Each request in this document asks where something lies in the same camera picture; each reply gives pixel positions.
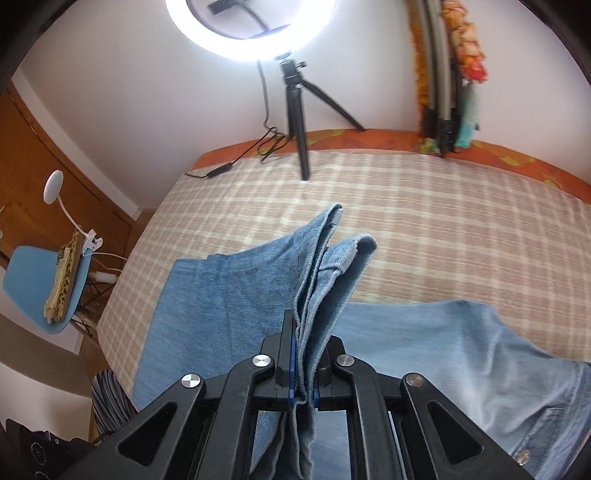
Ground beige plaid bed blanket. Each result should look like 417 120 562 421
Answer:
95 150 591 416

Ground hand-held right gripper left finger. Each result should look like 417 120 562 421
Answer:
60 309 298 480

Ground folded silver tripod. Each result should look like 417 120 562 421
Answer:
416 0 462 155

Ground white ring light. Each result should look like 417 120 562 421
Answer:
165 0 340 62

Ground black ring light tripod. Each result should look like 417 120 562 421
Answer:
274 54 365 182

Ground orange bed sheet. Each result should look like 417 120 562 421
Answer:
198 128 591 204

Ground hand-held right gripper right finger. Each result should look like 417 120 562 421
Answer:
316 336 534 480

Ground blue denim pants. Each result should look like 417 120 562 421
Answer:
131 203 591 480

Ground brown wooden wardrobe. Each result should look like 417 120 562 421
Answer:
0 80 139 264

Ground person's grey striped trousers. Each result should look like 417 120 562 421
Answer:
90 369 139 439

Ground black ring light cable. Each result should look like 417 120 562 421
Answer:
185 60 289 178

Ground white clip lamp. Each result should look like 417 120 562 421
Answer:
42 170 103 257

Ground leopard print cloth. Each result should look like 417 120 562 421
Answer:
44 231 86 321

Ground light blue chair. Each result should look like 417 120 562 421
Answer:
2 244 114 337

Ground black gooseneck phone holder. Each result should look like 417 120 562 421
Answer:
208 0 289 40

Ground orange patterned cloth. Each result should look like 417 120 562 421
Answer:
406 0 490 155

